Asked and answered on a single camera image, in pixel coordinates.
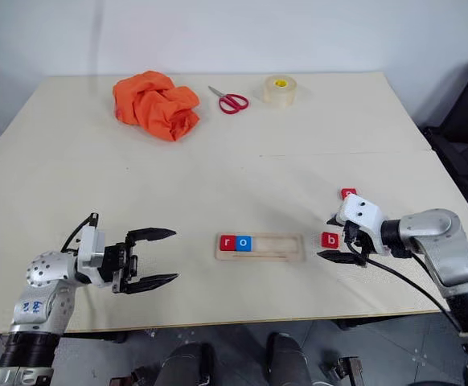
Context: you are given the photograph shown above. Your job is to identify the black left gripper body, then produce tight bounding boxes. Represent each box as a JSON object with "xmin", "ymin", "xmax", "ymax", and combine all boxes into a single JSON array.
[{"xmin": 99, "ymin": 240, "xmax": 140, "ymax": 288}]

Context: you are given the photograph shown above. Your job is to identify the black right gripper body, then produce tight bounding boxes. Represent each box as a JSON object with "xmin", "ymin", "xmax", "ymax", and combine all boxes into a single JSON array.
[{"xmin": 340, "ymin": 221, "xmax": 375, "ymax": 267}]

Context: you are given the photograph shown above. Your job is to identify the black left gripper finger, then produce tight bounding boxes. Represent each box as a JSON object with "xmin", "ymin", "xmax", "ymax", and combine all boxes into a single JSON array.
[
  {"xmin": 112, "ymin": 273, "xmax": 179, "ymax": 294},
  {"xmin": 126, "ymin": 227, "xmax": 178, "ymax": 247}
]

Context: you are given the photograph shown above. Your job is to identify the red letter block b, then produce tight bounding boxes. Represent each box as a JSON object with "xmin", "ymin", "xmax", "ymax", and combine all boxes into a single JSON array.
[{"xmin": 320, "ymin": 232, "xmax": 342, "ymax": 249}]

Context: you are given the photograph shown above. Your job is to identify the wooden letter tray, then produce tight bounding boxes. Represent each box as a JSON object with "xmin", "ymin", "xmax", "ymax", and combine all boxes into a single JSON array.
[{"xmin": 213, "ymin": 232, "xmax": 307, "ymax": 264}]

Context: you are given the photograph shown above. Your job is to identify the dark rounded shape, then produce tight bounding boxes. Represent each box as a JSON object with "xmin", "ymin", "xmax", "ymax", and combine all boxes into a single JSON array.
[
  {"xmin": 158, "ymin": 341, "xmax": 216, "ymax": 386},
  {"xmin": 265, "ymin": 331, "xmax": 314, "ymax": 386}
]

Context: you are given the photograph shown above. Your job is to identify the crumpled orange cloth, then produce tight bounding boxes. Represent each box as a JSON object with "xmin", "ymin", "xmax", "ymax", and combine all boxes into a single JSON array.
[{"xmin": 112, "ymin": 70, "xmax": 202, "ymax": 142}]

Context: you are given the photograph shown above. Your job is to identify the clear tape roll yellow core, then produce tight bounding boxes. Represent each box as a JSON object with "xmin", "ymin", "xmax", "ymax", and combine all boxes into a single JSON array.
[{"xmin": 263, "ymin": 74, "xmax": 298, "ymax": 109}]

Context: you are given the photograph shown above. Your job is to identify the black chair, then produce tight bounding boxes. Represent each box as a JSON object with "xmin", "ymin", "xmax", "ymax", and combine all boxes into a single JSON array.
[{"xmin": 420, "ymin": 55, "xmax": 468, "ymax": 220}]

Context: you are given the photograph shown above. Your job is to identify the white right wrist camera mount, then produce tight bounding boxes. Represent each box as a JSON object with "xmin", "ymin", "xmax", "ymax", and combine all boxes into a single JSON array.
[{"xmin": 336, "ymin": 195, "xmax": 392, "ymax": 257}]

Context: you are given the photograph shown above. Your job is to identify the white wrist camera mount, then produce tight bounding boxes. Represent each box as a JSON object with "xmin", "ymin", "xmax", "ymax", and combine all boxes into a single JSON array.
[
  {"xmin": 76, "ymin": 224, "xmax": 109, "ymax": 283},
  {"xmin": 336, "ymin": 195, "xmax": 392, "ymax": 257}
]

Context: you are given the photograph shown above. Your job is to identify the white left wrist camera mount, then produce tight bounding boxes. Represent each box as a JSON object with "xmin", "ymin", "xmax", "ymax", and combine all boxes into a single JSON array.
[{"xmin": 76, "ymin": 224, "xmax": 109, "ymax": 283}]

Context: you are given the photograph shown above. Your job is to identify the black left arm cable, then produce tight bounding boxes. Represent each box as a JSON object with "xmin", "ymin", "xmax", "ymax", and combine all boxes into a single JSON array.
[{"xmin": 60, "ymin": 212, "xmax": 101, "ymax": 254}]

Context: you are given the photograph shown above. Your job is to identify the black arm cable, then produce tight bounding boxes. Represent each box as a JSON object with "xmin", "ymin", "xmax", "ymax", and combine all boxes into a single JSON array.
[
  {"xmin": 345, "ymin": 224, "xmax": 465, "ymax": 335},
  {"xmin": 60, "ymin": 212, "xmax": 101, "ymax": 254}
]

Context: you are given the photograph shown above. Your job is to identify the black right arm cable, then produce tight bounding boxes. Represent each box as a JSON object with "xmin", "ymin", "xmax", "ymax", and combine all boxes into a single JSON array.
[{"xmin": 345, "ymin": 224, "xmax": 465, "ymax": 335}]

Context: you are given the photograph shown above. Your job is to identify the dark metal frame piece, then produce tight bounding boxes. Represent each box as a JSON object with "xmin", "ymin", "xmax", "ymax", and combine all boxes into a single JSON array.
[
  {"xmin": 318, "ymin": 355, "xmax": 364, "ymax": 386},
  {"xmin": 108, "ymin": 366, "xmax": 157, "ymax": 386}
]

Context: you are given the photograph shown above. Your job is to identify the red handled scissors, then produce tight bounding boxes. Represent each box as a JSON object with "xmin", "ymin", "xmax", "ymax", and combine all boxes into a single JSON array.
[{"xmin": 207, "ymin": 84, "xmax": 251, "ymax": 115}]

